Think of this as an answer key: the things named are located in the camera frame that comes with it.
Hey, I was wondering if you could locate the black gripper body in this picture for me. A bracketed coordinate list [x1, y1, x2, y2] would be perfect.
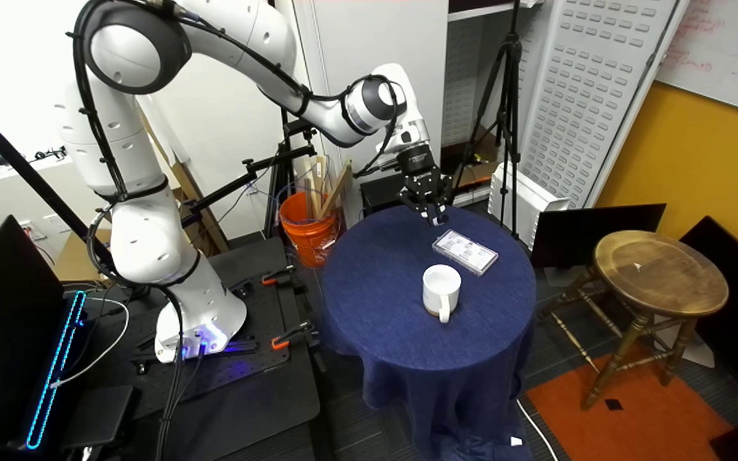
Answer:
[395, 140, 455, 208]

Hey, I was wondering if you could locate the white mug cup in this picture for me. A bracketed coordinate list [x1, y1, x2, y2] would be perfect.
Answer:
[419, 260, 463, 326]

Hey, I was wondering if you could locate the black box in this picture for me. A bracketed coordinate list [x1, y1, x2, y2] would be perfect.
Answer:
[359, 163, 455, 217]

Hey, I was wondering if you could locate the white flat box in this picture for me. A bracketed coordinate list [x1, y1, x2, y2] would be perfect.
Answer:
[429, 227, 501, 276]

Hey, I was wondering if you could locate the white ribbed radiator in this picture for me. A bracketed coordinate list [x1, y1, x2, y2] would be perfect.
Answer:
[483, 159, 570, 251]

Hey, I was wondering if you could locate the blue tablecloth on round table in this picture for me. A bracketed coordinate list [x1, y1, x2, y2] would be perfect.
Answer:
[315, 201, 540, 461]

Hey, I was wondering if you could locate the wooden stick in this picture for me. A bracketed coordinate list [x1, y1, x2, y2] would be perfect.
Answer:
[321, 160, 354, 223]
[300, 157, 323, 223]

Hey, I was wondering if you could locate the white shelving unit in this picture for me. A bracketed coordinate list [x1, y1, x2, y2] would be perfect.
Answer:
[437, 0, 550, 195]

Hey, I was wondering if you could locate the orange bucket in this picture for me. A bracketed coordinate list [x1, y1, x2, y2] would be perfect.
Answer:
[276, 187, 345, 269]

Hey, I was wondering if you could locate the orange black bar clamp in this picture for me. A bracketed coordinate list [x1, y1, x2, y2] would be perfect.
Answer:
[265, 319, 315, 352]
[258, 264, 301, 290]

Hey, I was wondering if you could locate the white perforated panel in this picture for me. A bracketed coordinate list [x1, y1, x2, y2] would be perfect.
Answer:
[517, 0, 686, 212]

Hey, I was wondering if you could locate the white leaning board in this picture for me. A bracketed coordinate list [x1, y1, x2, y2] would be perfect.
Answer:
[141, 48, 290, 246]

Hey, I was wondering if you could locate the round wooden stool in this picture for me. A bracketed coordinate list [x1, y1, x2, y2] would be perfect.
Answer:
[546, 227, 733, 413]

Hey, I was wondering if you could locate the wooden plank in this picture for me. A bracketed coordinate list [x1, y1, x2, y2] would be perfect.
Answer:
[167, 160, 231, 255]

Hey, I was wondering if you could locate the black perforated robot table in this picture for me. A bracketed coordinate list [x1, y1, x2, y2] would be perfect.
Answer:
[59, 232, 327, 461]

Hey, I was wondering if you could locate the orange floor rug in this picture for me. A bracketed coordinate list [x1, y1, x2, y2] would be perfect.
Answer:
[522, 356, 736, 461]

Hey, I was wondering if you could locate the white floor sheet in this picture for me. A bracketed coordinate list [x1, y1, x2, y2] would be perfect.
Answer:
[660, 336, 720, 372]

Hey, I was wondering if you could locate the black diagonal pole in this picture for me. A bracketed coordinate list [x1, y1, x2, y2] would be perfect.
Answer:
[0, 86, 101, 251]

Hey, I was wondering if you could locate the white desk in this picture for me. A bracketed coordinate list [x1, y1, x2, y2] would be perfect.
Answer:
[0, 144, 116, 285]

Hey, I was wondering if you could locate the black computer tower blue light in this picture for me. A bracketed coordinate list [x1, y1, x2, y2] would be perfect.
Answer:
[0, 212, 90, 455]

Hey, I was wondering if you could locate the black camera tripod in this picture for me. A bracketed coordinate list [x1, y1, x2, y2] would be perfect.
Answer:
[451, 0, 529, 240]

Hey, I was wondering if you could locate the white floor cable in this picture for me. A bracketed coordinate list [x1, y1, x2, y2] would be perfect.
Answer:
[505, 396, 561, 461]

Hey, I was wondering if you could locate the wall whiteboard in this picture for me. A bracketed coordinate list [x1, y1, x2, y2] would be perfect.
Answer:
[652, 0, 738, 122]

